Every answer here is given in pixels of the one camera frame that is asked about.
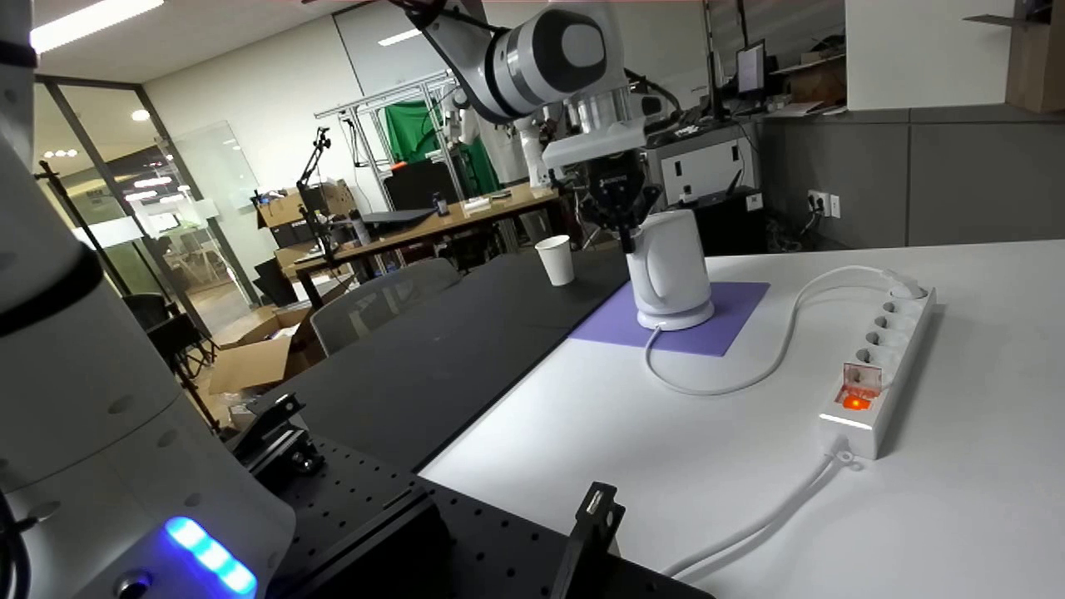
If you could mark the white wall outlet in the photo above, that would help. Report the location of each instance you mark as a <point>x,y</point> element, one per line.
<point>825,204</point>

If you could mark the white paper cup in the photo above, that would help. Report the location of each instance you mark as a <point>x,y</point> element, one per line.
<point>556,262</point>

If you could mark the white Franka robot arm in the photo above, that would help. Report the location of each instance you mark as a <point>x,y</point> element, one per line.
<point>544,53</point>

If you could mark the grey metal cabinet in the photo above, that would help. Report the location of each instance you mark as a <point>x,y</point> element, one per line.
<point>709,166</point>

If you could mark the black camera tripod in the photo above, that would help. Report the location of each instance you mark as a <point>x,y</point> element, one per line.
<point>316,188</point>

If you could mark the white electric kettle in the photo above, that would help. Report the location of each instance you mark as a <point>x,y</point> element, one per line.
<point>672,270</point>

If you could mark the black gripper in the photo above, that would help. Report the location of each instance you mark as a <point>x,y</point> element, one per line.
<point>619,188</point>

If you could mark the green cloth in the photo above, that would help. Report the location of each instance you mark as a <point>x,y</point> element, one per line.
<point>411,135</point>

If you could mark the white power strip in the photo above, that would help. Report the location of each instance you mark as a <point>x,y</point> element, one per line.
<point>885,369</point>

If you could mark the black monitor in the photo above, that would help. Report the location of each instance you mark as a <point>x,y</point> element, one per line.
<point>755,69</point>

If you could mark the black camera stand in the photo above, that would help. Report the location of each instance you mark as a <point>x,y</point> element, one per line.
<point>587,543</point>

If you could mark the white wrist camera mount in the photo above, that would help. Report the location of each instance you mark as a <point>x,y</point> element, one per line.
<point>593,142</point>

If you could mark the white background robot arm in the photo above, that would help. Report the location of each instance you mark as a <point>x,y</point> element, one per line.
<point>530,152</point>

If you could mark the grey office chair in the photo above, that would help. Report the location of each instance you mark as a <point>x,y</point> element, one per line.
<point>386,300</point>

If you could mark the wooden table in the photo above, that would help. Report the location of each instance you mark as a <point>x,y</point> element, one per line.
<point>445,220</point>

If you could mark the purple mat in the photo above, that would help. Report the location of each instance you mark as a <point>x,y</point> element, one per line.
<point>727,317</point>

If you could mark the open cardboard box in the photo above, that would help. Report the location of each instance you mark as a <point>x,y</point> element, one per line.
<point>296,208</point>

